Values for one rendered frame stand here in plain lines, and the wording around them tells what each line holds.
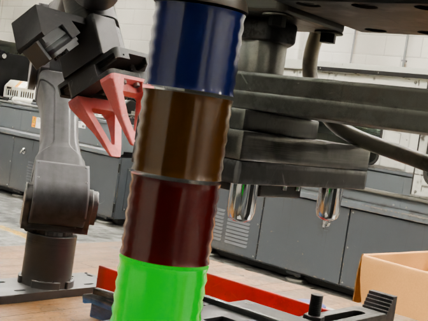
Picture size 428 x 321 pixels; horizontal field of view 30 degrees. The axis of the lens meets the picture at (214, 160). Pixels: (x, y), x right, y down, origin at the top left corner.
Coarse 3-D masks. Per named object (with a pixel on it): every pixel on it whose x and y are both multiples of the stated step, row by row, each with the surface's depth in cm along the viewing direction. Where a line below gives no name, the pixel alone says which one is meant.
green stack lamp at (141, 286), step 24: (120, 264) 33; (144, 264) 32; (120, 288) 32; (144, 288) 32; (168, 288) 32; (192, 288) 32; (120, 312) 32; (144, 312) 32; (168, 312) 32; (192, 312) 32
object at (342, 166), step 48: (240, 48) 61; (240, 96) 58; (288, 96) 55; (336, 96) 53; (384, 96) 51; (240, 144) 53; (288, 144) 57; (336, 144) 63; (240, 192) 56; (288, 192) 62; (336, 192) 65
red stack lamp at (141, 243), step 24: (144, 192) 32; (168, 192) 31; (192, 192) 32; (216, 192) 33; (144, 216) 32; (168, 216) 31; (192, 216) 32; (144, 240) 32; (168, 240) 31; (192, 240) 32; (168, 264) 32; (192, 264) 32
